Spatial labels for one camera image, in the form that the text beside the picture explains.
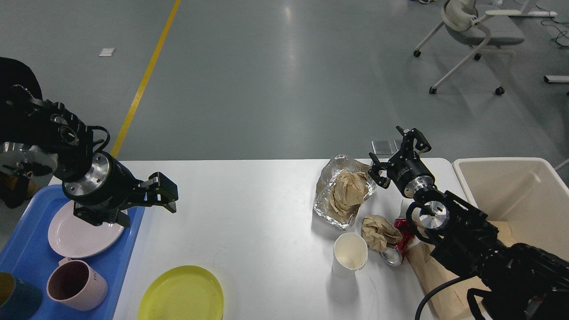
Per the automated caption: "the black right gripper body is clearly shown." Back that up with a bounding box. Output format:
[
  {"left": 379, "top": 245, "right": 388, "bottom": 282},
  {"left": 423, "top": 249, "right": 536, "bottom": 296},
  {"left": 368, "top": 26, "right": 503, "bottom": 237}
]
[{"left": 388, "top": 155, "right": 437, "bottom": 199}]

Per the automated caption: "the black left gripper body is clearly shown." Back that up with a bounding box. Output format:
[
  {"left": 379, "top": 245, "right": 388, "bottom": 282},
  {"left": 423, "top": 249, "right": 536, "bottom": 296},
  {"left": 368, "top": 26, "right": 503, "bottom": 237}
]
[{"left": 62, "top": 152, "right": 141, "bottom": 212}]

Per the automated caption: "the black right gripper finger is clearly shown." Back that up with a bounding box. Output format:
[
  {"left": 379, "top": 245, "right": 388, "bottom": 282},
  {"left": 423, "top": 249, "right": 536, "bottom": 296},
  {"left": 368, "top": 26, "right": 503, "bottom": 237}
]
[
  {"left": 396, "top": 126, "right": 432, "bottom": 161},
  {"left": 368, "top": 152, "right": 392, "bottom": 189}
]

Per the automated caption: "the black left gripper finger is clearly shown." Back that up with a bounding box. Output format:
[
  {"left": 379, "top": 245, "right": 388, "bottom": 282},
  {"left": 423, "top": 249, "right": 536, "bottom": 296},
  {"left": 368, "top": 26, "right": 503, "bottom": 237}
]
[
  {"left": 73, "top": 205, "right": 131, "bottom": 228},
  {"left": 133, "top": 172, "right": 179, "bottom": 213}
]

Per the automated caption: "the pink mug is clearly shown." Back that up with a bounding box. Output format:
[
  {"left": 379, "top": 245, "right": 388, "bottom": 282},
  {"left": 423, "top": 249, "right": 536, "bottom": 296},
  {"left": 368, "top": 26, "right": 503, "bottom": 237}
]
[{"left": 45, "top": 257, "right": 108, "bottom": 312}]

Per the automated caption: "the yellow plate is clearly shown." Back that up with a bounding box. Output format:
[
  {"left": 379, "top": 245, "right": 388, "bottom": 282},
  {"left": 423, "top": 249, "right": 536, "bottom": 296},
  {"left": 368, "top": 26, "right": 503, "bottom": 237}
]
[{"left": 137, "top": 265, "right": 225, "bottom": 320}]

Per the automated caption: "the dark green mug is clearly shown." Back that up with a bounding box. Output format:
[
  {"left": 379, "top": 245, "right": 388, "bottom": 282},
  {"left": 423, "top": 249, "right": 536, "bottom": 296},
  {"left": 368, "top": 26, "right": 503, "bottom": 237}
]
[{"left": 0, "top": 272, "right": 43, "bottom": 320}]

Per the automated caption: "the brown paper bag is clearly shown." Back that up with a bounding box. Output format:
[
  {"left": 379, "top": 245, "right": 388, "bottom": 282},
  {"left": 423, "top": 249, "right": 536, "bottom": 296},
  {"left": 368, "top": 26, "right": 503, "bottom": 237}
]
[{"left": 406, "top": 221, "right": 517, "bottom": 320}]

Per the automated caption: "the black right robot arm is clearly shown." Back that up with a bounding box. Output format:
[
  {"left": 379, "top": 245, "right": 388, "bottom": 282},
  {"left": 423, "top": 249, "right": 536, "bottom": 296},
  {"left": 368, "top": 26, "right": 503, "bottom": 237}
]
[{"left": 368, "top": 126, "right": 569, "bottom": 320}]

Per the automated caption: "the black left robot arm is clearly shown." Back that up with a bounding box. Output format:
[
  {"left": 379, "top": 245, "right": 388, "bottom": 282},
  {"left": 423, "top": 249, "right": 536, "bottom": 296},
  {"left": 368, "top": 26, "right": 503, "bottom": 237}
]
[{"left": 1, "top": 85, "right": 179, "bottom": 228}]

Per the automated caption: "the pink plate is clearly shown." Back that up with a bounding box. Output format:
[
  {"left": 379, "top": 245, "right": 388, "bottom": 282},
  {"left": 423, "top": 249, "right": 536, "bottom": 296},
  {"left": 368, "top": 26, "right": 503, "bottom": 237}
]
[{"left": 48, "top": 201, "right": 124, "bottom": 259}]

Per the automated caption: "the metal floor socket plate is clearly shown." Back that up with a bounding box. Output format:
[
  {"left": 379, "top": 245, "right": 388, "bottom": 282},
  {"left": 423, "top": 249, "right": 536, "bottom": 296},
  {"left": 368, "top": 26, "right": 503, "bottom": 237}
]
[{"left": 371, "top": 140, "right": 396, "bottom": 155}]

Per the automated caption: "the crumpled brown paper on foil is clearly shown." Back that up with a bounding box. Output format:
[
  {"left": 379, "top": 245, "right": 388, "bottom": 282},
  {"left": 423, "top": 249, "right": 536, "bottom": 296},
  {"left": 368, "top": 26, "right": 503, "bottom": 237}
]
[{"left": 329, "top": 169, "right": 369, "bottom": 216}]

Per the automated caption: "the crumpled aluminium foil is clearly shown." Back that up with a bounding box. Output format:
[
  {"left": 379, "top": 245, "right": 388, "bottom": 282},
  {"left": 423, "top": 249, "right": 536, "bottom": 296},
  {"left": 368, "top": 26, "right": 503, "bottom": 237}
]
[{"left": 313, "top": 155, "right": 377, "bottom": 231}]

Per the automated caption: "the crumpled brown paper ball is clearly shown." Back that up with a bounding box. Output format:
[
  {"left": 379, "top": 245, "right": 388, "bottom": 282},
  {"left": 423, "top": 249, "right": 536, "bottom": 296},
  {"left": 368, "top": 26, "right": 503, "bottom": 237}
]
[{"left": 361, "top": 215, "right": 403, "bottom": 253}]

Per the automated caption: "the crushed red soda can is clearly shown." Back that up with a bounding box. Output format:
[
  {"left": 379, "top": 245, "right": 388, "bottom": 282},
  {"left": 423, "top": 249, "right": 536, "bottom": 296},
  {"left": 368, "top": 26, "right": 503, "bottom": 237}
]
[{"left": 380, "top": 218, "right": 415, "bottom": 267}]

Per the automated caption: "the blue plastic tray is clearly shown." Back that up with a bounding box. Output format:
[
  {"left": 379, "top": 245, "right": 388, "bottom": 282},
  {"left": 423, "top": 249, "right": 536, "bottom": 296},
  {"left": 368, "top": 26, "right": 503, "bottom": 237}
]
[{"left": 0, "top": 185, "right": 144, "bottom": 320}]

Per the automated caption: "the white paper cup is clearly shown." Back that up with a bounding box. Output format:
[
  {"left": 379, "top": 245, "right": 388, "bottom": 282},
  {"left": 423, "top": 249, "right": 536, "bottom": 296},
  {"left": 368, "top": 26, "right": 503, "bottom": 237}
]
[{"left": 332, "top": 232, "right": 368, "bottom": 278}]

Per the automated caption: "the beige plastic bin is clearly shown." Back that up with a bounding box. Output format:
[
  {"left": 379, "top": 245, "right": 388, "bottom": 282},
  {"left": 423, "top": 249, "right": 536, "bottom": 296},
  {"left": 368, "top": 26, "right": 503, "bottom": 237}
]
[{"left": 453, "top": 157, "right": 569, "bottom": 260}]

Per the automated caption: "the white grey office chair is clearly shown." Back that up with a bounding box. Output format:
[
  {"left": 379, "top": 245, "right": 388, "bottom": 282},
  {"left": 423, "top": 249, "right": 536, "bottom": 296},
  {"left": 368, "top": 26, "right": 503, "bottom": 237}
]
[{"left": 413, "top": 0, "right": 525, "bottom": 96}]

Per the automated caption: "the seated person in black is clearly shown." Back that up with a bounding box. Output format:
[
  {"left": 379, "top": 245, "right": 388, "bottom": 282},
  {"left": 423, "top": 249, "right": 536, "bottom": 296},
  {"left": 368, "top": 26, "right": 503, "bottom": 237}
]
[{"left": 0, "top": 57, "right": 43, "bottom": 100}]

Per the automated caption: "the white desk leg base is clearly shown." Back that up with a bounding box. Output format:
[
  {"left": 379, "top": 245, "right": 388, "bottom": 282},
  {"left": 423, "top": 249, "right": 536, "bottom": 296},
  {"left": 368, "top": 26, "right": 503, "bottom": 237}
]
[{"left": 543, "top": 75, "right": 569, "bottom": 84}]

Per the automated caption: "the black cable on floor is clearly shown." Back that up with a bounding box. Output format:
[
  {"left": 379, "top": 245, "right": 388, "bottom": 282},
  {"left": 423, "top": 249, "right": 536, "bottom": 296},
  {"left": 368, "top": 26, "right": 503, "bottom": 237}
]
[{"left": 536, "top": 4, "right": 569, "bottom": 49}]

